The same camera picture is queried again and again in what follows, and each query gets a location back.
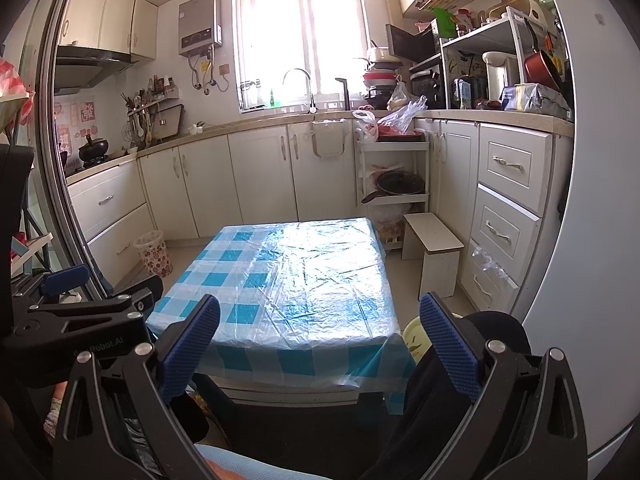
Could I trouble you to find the white countertop shelf rack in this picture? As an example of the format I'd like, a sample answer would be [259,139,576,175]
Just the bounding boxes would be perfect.
[440,5,573,111]

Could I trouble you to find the grey wall water heater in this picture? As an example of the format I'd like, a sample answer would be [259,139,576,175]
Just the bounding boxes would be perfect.
[178,0,223,58]

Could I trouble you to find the white shelf cart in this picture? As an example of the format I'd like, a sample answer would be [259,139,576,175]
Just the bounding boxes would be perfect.
[354,127,432,251]

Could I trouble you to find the flower patterned wastebasket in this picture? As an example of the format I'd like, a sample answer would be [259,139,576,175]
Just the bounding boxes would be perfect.
[134,230,173,277]

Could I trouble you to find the bag under shelf cart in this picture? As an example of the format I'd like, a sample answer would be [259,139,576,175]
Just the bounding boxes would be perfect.
[375,205,408,250]

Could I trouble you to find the green cutting board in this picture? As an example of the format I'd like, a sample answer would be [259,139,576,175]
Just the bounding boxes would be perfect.
[432,7,458,38]

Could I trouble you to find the clear plastic bag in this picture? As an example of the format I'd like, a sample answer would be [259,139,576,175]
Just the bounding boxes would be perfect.
[377,95,428,133]

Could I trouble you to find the white and red plastic bag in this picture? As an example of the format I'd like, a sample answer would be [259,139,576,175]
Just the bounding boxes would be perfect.
[352,110,379,142]

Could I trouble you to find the grey sliding door frame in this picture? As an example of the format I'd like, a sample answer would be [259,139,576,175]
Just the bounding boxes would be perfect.
[36,0,118,301]

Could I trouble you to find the black toaster oven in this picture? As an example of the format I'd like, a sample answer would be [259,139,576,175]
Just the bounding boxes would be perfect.
[409,57,446,110]

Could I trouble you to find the white fridge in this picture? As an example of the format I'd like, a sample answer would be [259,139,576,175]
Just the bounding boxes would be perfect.
[520,0,640,456]

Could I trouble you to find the red tray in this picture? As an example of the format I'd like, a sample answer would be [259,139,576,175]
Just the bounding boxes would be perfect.
[377,125,426,143]

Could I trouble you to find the black jacket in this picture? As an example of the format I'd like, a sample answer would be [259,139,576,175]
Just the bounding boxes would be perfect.
[170,375,236,443]

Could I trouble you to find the black cooking pot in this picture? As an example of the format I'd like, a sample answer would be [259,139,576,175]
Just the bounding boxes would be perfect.
[77,135,111,163]

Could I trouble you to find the white water boiler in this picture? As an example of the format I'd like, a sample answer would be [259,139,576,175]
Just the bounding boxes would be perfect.
[482,51,521,103]

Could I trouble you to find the white door-hung bag frame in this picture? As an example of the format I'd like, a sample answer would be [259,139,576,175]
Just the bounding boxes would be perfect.
[310,119,351,158]

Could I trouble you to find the pale yellow plastic bin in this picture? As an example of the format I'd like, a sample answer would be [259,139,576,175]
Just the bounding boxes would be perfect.
[401,312,463,366]

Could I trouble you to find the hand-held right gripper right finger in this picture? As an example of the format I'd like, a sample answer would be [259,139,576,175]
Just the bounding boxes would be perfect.
[417,291,588,480]

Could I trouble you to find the blue checkered covered table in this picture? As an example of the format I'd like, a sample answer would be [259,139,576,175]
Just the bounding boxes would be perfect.
[147,217,418,416]

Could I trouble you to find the white low stool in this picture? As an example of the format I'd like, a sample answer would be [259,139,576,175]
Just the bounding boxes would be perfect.
[401,212,465,301]

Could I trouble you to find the red hanging pan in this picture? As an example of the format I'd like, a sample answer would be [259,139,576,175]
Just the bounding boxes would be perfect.
[522,20,563,92]

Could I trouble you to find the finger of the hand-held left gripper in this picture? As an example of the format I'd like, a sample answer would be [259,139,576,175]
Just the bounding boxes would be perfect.
[12,265,91,305]
[15,275,165,339]

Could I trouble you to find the clear bag with food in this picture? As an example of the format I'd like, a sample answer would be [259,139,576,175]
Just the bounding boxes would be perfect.
[387,81,411,111]

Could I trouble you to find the window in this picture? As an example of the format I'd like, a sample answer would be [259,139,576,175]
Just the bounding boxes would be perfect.
[232,0,371,113]

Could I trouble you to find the clear plastic on drawer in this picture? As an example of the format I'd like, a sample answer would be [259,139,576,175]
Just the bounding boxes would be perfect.
[470,247,511,281]

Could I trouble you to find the range hood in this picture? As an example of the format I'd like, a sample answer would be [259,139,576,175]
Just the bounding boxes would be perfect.
[54,45,138,96]

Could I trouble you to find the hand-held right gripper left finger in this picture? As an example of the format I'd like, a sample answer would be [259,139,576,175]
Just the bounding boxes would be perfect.
[52,294,223,480]

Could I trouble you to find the blue and silver packets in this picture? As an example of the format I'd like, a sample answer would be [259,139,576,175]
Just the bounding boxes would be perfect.
[502,82,571,120]

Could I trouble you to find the stack of bowls and pots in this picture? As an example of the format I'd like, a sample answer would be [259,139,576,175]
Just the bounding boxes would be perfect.
[362,47,403,108]

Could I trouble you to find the dark frying pan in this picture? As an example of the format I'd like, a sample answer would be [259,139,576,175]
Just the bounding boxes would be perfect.
[361,170,427,198]

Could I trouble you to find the black microwave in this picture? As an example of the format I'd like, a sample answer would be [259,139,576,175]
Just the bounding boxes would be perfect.
[385,24,441,63]

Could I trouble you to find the chrome curved faucet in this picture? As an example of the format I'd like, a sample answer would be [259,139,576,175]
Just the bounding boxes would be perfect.
[282,67,318,113]

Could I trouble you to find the white kitchen base cabinets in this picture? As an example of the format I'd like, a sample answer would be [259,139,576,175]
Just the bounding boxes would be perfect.
[65,117,576,313]

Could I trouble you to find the person's left forearm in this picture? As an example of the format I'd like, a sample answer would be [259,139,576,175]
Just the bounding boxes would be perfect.
[44,395,68,438]

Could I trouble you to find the pink plastic bag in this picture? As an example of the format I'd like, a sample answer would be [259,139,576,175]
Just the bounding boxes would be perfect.
[0,57,33,111]

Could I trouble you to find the wall utensil rack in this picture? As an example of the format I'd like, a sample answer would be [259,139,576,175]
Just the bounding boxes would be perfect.
[121,77,185,143]

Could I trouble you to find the red wall stickers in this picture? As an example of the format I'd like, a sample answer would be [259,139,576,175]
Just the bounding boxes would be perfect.
[55,101,98,161]

